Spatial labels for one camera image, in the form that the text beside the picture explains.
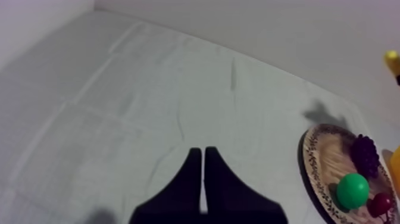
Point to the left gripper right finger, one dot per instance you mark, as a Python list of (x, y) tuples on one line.
[(231, 203)]

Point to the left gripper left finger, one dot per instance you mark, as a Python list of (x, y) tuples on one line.
[(178, 200)]

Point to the yellow toy banana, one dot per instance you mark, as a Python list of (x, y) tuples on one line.
[(392, 61)]

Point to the round wooden board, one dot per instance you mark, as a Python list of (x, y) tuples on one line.
[(325, 175)]

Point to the yellow plastic basket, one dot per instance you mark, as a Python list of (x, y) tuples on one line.
[(396, 170)]

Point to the green toy pear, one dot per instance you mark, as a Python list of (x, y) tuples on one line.
[(352, 190)]

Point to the purple toy grapes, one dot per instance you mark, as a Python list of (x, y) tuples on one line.
[(365, 154)]

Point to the small red fruit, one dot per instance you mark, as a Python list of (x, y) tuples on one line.
[(380, 204)]

